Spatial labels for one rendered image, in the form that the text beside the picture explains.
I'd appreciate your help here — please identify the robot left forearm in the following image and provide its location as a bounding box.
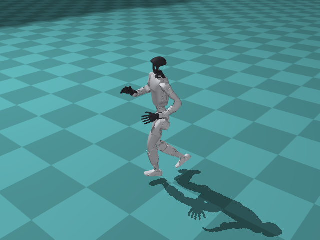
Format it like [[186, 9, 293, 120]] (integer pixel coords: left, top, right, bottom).
[[159, 101, 181, 119]]

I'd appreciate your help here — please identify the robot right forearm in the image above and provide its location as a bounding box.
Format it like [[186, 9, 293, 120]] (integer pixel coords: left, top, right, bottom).
[[132, 86, 146, 97]]

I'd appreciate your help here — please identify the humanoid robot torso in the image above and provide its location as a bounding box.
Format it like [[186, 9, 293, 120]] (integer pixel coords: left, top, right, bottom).
[[150, 74, 170, 122]]

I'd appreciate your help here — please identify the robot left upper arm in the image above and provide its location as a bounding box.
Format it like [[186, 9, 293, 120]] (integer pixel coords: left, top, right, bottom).
[[160, 81, 182, 106]]

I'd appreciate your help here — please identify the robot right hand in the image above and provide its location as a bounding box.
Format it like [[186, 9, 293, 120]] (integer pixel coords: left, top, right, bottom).
[[120, 86, 138, 96]]

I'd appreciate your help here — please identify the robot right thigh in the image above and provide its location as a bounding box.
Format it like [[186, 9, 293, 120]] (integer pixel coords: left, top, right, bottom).
[[152, 119, 167, 151]]

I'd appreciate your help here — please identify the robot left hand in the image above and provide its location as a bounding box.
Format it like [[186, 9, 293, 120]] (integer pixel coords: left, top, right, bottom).
[[141, 112, 163, 124]]

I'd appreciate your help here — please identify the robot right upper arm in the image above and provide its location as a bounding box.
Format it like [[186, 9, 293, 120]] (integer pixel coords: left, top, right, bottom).
[[144, 72, 154, 94]]

